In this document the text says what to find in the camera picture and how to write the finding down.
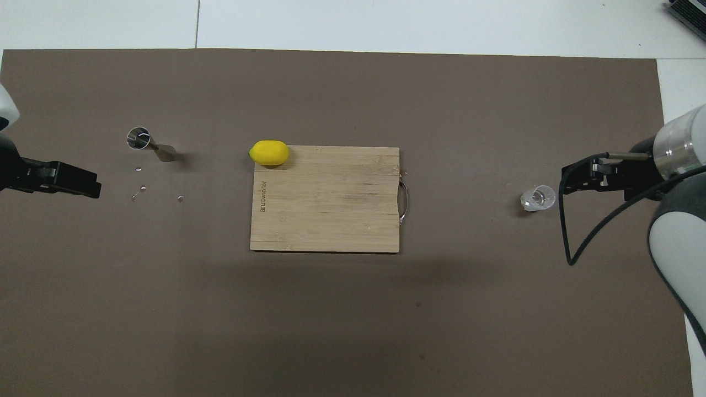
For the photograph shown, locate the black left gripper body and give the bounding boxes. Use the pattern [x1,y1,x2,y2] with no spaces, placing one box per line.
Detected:
[0,135,51,194]

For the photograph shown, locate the clear plastic cup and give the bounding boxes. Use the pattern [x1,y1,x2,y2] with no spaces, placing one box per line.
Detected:
[520,185,556,212]

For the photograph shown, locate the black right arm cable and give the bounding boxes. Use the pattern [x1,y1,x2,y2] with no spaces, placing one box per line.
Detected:
[559,152,706,266]

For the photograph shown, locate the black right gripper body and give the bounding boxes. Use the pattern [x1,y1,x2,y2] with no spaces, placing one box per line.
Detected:
[604,138,662,200]

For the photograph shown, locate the wooden cutting board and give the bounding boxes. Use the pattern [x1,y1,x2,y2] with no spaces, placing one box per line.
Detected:
[250,146,409,254]

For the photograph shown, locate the yellow lemon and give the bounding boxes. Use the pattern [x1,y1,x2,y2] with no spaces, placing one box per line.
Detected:
[249,140,290,167]

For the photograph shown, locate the steel cocktail jigger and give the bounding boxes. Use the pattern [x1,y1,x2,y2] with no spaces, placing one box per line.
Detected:
[127,127,177,163]

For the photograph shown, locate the grey ribbed device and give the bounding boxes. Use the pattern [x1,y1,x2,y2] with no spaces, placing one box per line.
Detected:
[665,0,706,26]

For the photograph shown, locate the brown table mat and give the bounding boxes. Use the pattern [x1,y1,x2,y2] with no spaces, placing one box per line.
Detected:
[0,49,694,397]

